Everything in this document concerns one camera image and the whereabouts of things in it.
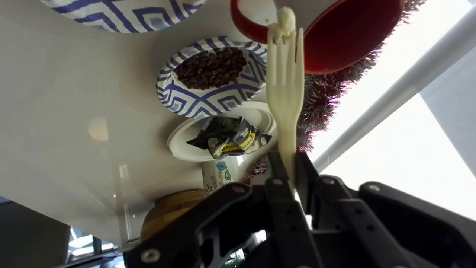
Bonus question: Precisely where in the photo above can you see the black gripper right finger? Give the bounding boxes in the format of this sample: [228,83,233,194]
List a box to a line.
[295,151,476,268]

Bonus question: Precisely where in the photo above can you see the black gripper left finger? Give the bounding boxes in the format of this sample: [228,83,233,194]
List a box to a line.
[124,151,325,268]

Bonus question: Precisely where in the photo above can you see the cream plastic fork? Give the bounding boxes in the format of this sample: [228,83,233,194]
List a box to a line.
[265,25,307,191]

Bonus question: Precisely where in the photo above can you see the single white popcorn piece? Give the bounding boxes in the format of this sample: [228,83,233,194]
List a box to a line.
[274,5,300,42]

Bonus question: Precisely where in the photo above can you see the white mug red interior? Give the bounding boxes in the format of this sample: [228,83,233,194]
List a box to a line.
[230,0,407,78]

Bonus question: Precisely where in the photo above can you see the printed paper cup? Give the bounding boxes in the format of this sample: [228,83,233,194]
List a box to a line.
[200,157,253,194]

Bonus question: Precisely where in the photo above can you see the dark snack packets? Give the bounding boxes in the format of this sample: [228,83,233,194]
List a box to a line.
[186,115,274,160]

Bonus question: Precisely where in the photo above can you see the white cup with wrappers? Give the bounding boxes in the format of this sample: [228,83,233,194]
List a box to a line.
[166,102,279,164]

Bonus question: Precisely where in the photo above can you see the blue patterned beans paper bowl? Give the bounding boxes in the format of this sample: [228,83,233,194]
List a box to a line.
[155,35,270,121]

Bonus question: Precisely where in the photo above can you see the white window mullion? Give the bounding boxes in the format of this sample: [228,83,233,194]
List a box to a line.
[313,7,476,173]

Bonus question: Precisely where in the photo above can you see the red silver tinsel garland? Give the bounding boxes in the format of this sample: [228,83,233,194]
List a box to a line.
[297,0,427,153]

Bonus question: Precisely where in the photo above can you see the coffee beans pile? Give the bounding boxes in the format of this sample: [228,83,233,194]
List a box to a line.
[175,47,249,92]

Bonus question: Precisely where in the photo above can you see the blue patterned popcorn paper bowl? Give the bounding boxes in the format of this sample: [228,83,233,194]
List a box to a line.
[39,0,209,36]

